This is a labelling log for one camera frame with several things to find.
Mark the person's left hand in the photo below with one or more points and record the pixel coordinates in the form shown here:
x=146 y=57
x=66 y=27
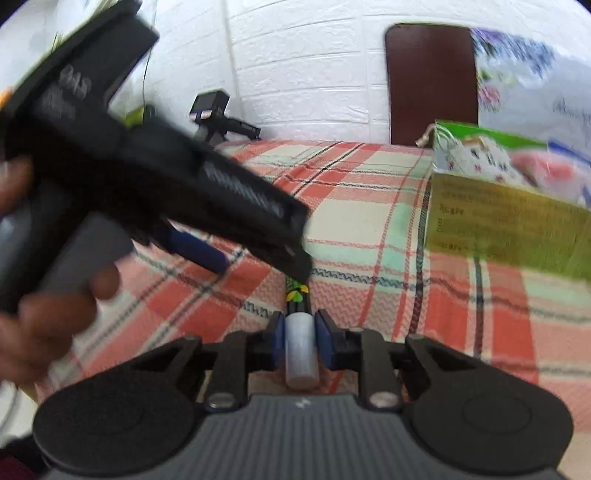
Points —
x=41 y=337

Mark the black camera on stand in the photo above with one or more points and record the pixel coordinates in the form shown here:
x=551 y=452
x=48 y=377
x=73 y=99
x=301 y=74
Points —
x=212 y=113

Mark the black printed marker pen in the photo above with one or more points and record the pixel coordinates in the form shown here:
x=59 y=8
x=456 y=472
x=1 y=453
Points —
x=302 y=344

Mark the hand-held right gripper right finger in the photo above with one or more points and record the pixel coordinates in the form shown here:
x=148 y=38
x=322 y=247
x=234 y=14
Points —
x=324 y=344

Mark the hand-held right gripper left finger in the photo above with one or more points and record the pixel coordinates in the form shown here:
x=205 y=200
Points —
x=277 y=344

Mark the floral plastic sheet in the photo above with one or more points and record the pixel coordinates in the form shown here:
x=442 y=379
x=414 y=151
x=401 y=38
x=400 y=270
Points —
x=531 y=78

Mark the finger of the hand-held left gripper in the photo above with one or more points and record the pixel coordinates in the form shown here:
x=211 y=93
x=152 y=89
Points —
x=291 y=263
x=198 y=251

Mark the plaid cloth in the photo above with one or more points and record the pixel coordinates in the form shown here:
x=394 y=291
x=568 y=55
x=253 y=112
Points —
x=369 y=258

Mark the green cardboard box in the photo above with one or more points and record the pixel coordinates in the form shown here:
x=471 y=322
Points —
x=503 y=226

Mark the small green object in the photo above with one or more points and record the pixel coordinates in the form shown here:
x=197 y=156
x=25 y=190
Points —
x=138 y=116

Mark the blue and white box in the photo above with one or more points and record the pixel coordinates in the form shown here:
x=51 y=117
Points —
x=572 y=150

